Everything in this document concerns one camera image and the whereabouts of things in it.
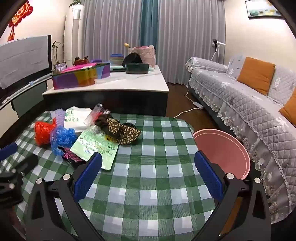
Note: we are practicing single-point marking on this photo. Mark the bamboo plant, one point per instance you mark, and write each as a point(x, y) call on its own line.
point(56, 53)

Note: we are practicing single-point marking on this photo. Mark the white television cover cloth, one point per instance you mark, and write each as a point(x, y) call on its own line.
point(23, 60)

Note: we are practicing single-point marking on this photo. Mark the white power strip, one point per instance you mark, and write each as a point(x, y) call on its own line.
point(198, 104)

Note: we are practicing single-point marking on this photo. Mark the dark green pot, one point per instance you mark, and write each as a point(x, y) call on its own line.
point(136, 68)

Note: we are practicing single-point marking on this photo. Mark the red plastic bag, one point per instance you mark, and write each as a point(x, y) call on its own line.
point(44, 132)

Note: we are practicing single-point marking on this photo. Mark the clear red wrapper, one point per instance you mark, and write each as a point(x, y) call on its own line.
point(94, 114)

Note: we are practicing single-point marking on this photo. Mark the framed wall picture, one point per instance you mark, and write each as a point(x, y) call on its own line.
point(261, 9)

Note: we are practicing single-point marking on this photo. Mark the stack of coloured bowls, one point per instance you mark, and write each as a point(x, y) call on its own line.
point(116, 59)

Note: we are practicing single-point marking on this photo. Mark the green white packet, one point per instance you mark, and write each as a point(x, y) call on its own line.
point(97, 146)

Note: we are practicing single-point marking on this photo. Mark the mint green cloth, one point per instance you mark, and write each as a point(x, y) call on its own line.
point(116, 67)

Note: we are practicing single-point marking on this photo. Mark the red knot wall ornament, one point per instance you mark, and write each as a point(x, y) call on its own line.
point(19, 14)

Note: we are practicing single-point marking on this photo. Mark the orange cushion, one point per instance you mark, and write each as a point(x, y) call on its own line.
point(256, 75)
point(290, 109)

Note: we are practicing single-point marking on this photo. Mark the photo frame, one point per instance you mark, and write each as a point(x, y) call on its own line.
point(60, 66)

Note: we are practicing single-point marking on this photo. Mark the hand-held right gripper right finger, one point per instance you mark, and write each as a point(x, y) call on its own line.
point(208, 176)

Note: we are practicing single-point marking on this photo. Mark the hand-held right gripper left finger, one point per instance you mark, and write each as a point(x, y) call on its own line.
point(89, 176)

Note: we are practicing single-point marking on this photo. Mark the red teapot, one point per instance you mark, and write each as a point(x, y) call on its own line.
point(80, 61)

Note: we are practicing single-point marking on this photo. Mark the yellow flower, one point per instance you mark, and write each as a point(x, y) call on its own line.
point(127, 45)

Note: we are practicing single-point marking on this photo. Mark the black lid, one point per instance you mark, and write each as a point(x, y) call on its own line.
point(131, 58)

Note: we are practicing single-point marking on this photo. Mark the small black clip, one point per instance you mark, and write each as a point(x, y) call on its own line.
point(72, 157)

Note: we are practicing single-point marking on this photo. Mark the teal curtain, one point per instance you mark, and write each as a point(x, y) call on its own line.
point(149, 27)

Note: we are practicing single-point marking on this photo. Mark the green checked tablecloth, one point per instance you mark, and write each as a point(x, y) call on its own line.
point(150, 162)

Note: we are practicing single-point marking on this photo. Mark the green trailing plant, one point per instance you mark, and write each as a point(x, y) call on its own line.
point(75, 2)

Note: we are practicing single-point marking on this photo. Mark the white standing air conditioner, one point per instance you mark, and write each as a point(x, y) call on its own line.
point(75, 34)

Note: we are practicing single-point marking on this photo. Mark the colourful tin box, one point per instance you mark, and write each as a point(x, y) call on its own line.
point(76, 78)

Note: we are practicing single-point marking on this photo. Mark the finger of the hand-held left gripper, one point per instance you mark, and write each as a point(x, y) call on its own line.
point(8, 150)
point(25, 162)

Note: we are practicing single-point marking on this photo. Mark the pink plastic basin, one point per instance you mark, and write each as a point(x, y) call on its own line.
point(219, 150)

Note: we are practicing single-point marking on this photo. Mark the purple foam net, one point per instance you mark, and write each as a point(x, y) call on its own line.
point(59, 115)

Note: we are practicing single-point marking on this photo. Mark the grey curtain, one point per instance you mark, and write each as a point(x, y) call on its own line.
point(189, 30)
point(111, 27)

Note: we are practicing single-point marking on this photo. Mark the blue plastic bag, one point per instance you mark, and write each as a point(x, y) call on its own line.
point(63, 139)

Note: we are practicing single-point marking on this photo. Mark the white top coffee table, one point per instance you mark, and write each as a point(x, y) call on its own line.
point(138, 83)

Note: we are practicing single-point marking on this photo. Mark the brown floral hair bow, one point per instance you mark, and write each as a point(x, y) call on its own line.
point(124, 134)

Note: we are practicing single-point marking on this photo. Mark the black television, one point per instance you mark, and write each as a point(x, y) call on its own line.
point(49, 53)

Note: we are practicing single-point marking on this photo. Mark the white bag with green print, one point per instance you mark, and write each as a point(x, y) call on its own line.
point(77, 120)

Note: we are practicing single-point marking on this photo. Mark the grey quilted sofa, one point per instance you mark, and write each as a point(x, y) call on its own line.
point(242, 111)

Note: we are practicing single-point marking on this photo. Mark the television stand cabinet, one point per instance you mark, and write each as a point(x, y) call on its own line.
point(30, 99)

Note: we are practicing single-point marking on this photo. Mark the pink lace basket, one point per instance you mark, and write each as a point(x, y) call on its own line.
point(148, 56)

